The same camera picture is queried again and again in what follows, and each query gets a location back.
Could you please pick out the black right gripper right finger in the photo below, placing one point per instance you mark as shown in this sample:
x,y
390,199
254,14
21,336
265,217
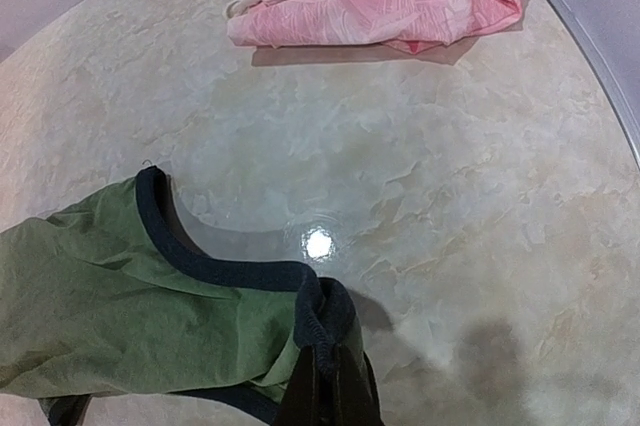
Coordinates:
x,y
355,400

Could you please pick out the green sleeveless shirt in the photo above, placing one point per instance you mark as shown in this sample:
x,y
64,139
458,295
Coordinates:
x,y
104,298

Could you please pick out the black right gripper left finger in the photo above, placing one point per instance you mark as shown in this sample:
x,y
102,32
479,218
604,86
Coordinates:
x,y
300,405

